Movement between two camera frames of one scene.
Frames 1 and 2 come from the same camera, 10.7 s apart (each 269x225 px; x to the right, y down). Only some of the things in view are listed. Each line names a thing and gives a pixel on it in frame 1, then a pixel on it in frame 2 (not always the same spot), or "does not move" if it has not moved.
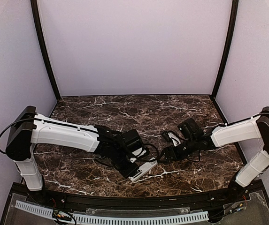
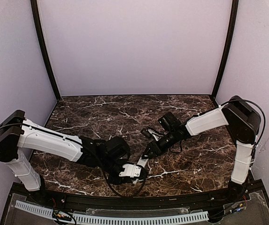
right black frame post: (230, 47) does not move
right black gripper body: (169, 153) -> (153, 149)
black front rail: (162, 202) does not move
